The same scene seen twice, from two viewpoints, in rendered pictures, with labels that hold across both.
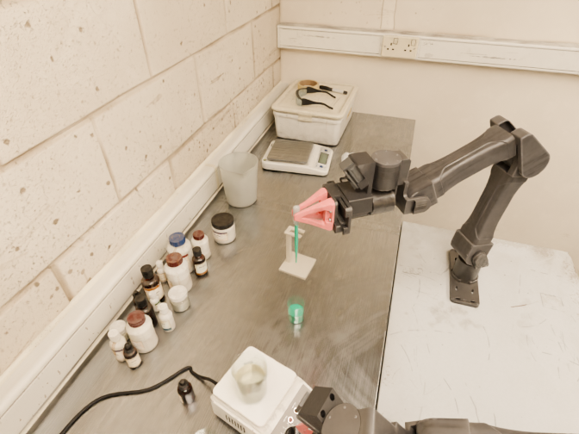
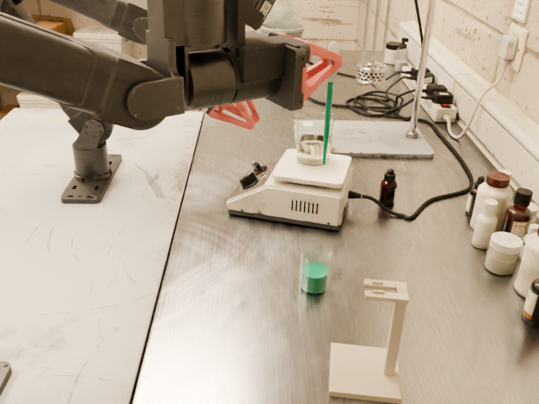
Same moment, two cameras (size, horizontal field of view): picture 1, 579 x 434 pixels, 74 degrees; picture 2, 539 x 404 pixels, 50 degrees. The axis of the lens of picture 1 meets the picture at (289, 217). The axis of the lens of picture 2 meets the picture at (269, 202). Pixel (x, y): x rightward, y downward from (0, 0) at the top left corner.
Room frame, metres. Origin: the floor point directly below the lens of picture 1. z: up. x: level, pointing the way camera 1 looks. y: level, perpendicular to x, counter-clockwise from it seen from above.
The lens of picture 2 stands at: (1.20, -0.30, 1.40)
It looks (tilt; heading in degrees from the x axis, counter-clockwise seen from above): 28 degrees down; 161
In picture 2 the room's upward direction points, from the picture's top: 2 degrees clockwise
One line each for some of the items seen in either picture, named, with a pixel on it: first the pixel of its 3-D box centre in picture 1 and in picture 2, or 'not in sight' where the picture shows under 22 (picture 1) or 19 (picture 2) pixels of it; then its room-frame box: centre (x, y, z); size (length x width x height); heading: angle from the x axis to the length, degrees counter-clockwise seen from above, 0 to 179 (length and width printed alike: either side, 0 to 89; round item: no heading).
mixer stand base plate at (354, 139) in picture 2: not in sight; (359, 137); (0.09, 0.30, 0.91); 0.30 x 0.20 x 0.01; 72
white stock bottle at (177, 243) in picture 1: (180, 252); not in sight; (0.75, 0.30, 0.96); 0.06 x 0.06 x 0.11
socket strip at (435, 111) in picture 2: not in sight; (426, 90); (-0.14, 0.62, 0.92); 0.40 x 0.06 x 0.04; 162
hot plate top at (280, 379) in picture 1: (255, 383); (313, 167); (0.37, 0.06, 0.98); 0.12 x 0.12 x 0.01; 57
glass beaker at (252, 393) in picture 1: (252, 380); (313, 140); (0.36, 0.07, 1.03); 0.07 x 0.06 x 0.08; 55
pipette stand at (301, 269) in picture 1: (297, 249); (369, 332); (0.76, -0.02, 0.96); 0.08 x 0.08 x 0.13; 65
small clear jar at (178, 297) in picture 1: (179, 299); (503, 253); (0.62, 0.28, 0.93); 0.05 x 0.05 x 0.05
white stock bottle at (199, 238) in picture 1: (200, 244); not in sight; (0.80, 0.25, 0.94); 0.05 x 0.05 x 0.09
